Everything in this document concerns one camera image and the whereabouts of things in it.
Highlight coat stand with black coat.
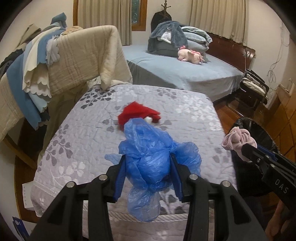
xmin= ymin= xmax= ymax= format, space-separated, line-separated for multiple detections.
xmin=151 ymin=0 xmax=173 ymax=30

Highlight beige quilted blanket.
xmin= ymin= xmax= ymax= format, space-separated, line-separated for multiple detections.
xmin=0 ymin=25 xmax=133 ymax=142

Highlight beige curtain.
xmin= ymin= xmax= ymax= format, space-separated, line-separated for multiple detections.
xmin=77 ymin=0 xmax=133 ymax=45
xmin=188 ymin=0 xmax=250 ymax=45

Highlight wooden dresser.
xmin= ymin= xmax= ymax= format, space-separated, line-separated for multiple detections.
xmin=269 ymin=85 xmax=296 ymax=163

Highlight khaki cloth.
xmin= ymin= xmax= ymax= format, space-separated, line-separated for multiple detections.
xmin=37 ymin=81 xmax=93 ymax=163

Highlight black bagged trash bin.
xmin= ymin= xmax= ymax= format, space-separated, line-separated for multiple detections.
xmin=228 ymin=117 xmax=285 ymax=197

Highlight blue bed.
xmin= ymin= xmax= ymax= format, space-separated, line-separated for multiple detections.
xmin=122 ymin=44 xmax=244 ymax=102

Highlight wooden chair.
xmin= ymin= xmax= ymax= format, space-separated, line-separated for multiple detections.
xmin=2 ymin=133 xmax=37 ymax=169

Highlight wooden framed window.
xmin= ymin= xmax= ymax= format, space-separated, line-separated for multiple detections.
xmin=73 ymin=0 xmax=148 ymax=31

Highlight light blue scalloped cloth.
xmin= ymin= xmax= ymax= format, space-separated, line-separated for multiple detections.
xmin=30 ymin=93 xmax=51 ymax=114

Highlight tan fluffy cloth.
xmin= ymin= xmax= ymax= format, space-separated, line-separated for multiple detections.
xmin=61 ymin=25 xmax=84 ymax=35

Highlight dark grey cloth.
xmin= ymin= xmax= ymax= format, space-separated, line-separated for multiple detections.
xmin=0 ymin=51 xmax=23 ymax=77

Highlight pink sock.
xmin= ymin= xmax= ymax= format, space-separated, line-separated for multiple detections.
xmin=221 ymin=127 xmax=258 ymax=161

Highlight white box on floor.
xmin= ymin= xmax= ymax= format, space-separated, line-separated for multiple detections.
xmin=22 ymin=182 xmax=38 ymax=210

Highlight white scalloped cloth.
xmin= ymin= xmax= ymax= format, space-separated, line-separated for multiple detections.
xmin=23 ymin=35 xmax=52 ymax=100

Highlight person's right hand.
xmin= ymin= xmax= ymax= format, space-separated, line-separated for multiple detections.
xmin=265 ymin=198 xmax=296 ymax=241

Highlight red cloth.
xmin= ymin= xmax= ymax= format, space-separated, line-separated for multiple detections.
xmin=117 ymin=101 xmax=162 ymax=130

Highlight black metal chair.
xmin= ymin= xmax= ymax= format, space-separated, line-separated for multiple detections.
xmin=227 ymin=68 xmax=270 ymax=116

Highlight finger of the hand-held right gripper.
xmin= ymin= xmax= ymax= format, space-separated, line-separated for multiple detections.
xmin=257 ymin=145 xmax=296 ymax=169
xmin=240 ymin=143 xmax=275 ymax=171

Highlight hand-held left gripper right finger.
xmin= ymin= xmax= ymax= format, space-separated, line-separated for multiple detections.
xmin=169 ymin=154 xmax=265 ymax=241

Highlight grey floral quilt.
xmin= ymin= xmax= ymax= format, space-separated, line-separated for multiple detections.
xmin=30 ymin=83 xmax=238 ymax=239

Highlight folded blue blankets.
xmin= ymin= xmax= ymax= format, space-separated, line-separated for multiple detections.
xmin=181 ymin=25 xmax=213 ymax=57

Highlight wooden headboard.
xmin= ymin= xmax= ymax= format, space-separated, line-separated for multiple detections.
xmin=206 ymin=31 xmax=256 ymax=72

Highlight blue plastic bag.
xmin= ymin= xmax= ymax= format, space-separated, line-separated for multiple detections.
xmin=105 ymin=118 xmax=201 ymax=222

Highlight blue box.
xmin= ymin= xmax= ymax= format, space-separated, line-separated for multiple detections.
xmin=12 ymin=217 xmax=29 ymax=238

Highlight pink plush toy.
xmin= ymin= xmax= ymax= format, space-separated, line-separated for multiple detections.
xmin=177 ymin=46 xmax=204 ymax=63

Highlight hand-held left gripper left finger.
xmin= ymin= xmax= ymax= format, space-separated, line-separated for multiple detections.
xmin=28 ymin=158 xmax=127 ymax=241

